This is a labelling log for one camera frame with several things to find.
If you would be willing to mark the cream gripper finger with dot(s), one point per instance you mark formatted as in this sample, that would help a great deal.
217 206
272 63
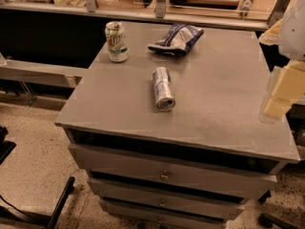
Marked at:
286 86

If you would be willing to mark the silver blue redbull can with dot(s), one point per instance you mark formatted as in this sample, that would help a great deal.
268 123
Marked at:
162 87

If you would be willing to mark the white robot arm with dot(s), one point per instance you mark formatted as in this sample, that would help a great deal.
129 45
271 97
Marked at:
288 34

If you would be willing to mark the green white 7up can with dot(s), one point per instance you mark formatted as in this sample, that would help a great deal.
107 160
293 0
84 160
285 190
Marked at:
116 41

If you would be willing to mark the grey drawer cabinet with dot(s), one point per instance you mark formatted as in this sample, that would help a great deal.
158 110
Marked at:
216 150

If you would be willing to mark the blue white chip bag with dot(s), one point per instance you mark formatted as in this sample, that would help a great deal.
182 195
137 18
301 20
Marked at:
179 40

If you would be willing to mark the top drawer brass knob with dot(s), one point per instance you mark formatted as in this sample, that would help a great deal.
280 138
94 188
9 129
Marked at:
164 176

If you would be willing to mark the drawer brass knob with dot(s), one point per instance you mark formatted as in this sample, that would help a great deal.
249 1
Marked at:
164 176
162 203

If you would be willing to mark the middle drawer brass knob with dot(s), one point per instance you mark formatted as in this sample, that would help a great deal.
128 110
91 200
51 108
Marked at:
162 203

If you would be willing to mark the grey metal ledge beam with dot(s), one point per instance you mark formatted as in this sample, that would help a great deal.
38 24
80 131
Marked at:
45 74

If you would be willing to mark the black chair leg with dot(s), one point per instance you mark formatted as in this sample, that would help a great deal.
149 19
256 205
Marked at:
44 221

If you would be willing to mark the metal window rail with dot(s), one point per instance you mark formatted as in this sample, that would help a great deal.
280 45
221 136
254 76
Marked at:
141 16

